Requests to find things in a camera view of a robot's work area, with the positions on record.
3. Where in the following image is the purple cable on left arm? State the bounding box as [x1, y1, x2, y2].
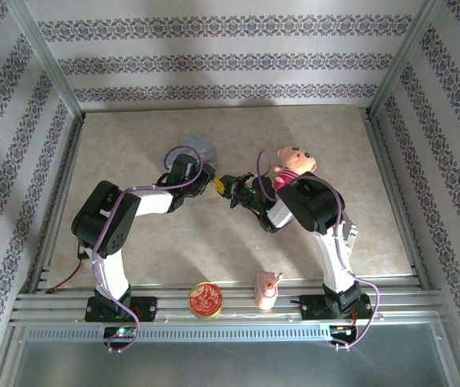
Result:
[91, 146, 206, 355]

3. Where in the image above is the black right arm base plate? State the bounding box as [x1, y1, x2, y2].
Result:
[299, 293, 376, 323]

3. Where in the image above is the aluminium corner post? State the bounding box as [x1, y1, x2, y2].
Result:
[5, 0, 85, 119]
[368, 0, 443, 119]

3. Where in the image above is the blue transparent cup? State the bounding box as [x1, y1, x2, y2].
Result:
[159, 135, 220, 170]

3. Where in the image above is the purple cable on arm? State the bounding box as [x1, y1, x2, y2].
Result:
[256, 149, 383, 352]
[91, 146, 206, 355]

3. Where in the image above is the pink plush doll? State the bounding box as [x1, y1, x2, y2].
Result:
[272, 144, 319, 193]

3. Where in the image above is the aluminium frame rail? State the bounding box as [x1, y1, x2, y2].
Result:
[10, 277, 450, 327]

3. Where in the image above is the grey slotted cable duct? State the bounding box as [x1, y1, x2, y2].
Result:
[26, 325, 354, 343]

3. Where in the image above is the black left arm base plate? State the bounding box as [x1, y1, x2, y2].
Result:
[84, 296, 159, 323]

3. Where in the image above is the aluminium side rail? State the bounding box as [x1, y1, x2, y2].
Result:
[360, 107, 432, 289]
[27, 112, 86, 292]

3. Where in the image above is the round red gold tin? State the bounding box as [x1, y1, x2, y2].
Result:
[188, 281, 224, 320]

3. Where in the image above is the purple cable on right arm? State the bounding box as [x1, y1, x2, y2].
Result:
[256, 149, 383, 352]

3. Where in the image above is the red wire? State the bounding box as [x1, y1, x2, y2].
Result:
[45, 257, 86, 293]

